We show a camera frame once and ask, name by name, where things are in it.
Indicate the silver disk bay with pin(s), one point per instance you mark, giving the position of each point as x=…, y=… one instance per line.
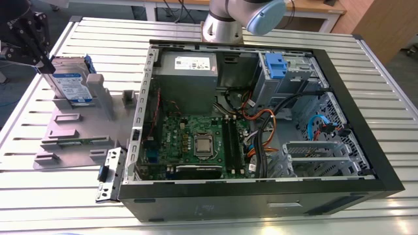
x=317, y=159

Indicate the silver expansion slot bracket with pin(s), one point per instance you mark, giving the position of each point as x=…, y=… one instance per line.
x=113, y=171

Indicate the wooden cabinet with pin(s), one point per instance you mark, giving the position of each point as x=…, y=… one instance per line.
x=385, y=29

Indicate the silver CPU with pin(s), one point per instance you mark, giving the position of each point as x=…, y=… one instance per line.
x=204, y=146

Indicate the grey power supply unit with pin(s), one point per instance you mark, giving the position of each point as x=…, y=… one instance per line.
x=186, y=93

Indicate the black PC case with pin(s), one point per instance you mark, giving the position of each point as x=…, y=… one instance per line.
x=229, y=203

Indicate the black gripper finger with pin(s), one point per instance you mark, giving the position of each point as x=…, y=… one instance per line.
x=15, y=55
x=42, y=34

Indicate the CPU socket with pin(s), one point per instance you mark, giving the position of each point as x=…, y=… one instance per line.
x=204, y=134

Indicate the hard disk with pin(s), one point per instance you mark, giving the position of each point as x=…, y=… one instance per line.
x=69, y=83

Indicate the green motherboard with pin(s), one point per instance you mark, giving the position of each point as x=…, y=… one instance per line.
x=177, y=132

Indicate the silver drive cage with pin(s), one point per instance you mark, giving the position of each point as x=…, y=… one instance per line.
x=272, y=88

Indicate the black graphics card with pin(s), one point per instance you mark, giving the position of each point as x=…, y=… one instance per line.
x=196, y=171

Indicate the wooden top desk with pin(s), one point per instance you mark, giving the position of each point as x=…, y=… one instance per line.
x=326, y=9

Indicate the black RAM slot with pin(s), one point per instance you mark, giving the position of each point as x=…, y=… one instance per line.
x=238, y=144
x=230, y=144

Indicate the grey parts rack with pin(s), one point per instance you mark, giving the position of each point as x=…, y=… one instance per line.
x=85, y=127

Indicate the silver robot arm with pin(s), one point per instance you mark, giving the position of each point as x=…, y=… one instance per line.
x=222, y=27

